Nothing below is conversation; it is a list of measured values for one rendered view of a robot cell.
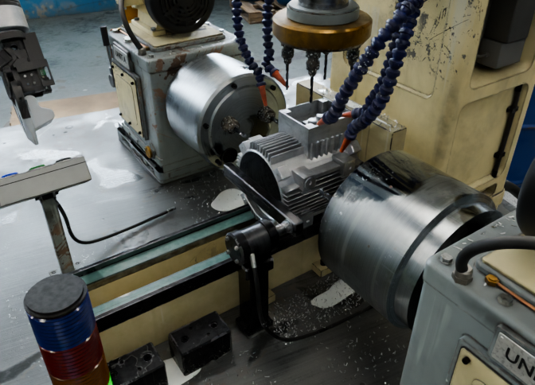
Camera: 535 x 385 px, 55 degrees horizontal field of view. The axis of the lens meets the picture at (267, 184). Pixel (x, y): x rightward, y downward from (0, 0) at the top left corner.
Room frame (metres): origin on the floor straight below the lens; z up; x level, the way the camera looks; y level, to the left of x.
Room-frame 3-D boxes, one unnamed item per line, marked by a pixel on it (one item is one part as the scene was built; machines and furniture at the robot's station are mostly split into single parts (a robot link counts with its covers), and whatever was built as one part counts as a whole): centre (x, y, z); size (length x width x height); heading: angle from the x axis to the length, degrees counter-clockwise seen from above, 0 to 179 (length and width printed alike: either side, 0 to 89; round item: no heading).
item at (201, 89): (1.21, 0.13, 1.04); 0.37 x 0.25 x 0.25; 34
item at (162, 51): (1.41, 0.27, 0.99); 0.35 x 0.31 x 0.37; 34
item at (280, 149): (0.92, -0.07, 1.01); 0.20 x 0.19 x 0.19; 124
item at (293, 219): (0.83, 0.02, 1.01); 0.26 x 0.04 x 0.03; 34
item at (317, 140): (0.94, -0.10, 1.11); 0.12 x 0.11 x 0.07; 124
